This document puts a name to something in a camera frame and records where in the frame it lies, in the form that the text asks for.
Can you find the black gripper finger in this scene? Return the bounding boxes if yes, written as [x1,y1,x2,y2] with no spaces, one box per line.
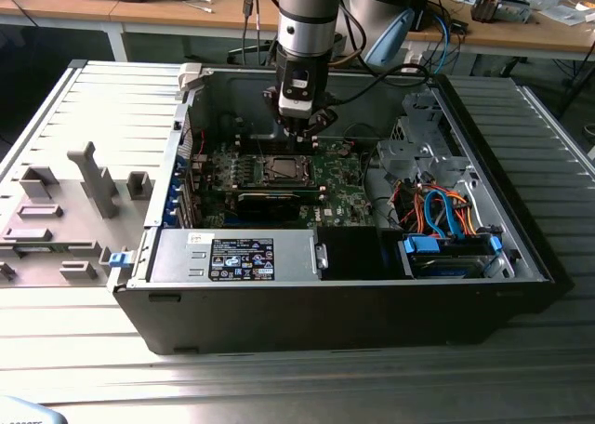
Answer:
[262,86,300,144]
[299,106,338,143]

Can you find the metal socket cover frame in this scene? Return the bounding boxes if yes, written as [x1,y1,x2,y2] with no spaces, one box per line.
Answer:
[263,155,313,184]

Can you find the silver CPU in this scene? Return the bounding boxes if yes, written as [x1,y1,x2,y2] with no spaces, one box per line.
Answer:
[271,158,301,178]

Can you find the CPU socket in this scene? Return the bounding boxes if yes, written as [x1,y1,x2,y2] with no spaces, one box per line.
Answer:
[260,152,315,186]

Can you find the green motherboard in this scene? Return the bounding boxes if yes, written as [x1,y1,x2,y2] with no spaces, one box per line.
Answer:
[192,135,378,232]

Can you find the pale grey case latch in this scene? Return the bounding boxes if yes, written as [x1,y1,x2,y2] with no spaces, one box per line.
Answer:
[178,62,216,100]

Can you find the grey metal drive cage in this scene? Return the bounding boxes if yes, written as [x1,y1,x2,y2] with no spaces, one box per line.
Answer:
[375,92,471,191]

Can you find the white power adapter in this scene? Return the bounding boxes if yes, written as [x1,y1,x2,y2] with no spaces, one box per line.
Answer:
[400,46,434,74]

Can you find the black graphics card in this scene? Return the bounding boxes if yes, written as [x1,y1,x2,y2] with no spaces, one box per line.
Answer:
[206,183,326,221]

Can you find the black upright box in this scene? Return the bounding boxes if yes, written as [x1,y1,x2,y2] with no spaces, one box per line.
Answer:
[407,0,434,33]

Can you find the black label sticker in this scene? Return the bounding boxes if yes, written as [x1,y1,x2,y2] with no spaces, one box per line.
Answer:
[210,236,275,284]

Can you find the copper coil heatsink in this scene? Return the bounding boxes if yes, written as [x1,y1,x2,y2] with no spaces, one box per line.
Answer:
[470,0,532,25]

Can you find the grey power supply unit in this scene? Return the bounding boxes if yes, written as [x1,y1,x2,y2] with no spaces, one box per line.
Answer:
[148,228,323,285]

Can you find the hard disk in blue carrier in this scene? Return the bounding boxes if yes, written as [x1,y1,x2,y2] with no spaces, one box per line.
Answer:
[398,234,508,280]

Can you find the wooden desk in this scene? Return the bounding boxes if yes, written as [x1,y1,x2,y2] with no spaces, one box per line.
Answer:
[408,0,595,76]
[0,0,283,62]

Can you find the black open PC case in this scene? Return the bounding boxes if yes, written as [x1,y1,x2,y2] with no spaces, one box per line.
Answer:
[112,60,575,356]

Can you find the grey parts rack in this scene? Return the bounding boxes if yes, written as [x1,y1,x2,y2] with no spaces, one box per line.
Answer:
[0,139,155,289]

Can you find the clear plastic bag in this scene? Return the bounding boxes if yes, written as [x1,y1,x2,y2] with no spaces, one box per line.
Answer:
[538,0,595,26]

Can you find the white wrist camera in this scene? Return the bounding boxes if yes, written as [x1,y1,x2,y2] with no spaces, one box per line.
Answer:
[277,67,314,119]

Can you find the blue data cable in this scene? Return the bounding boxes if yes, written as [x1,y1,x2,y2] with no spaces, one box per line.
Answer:
[423,188,466,240]

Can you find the orange wire bundle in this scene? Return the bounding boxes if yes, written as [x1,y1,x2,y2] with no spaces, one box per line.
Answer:
[397,187,483,238]

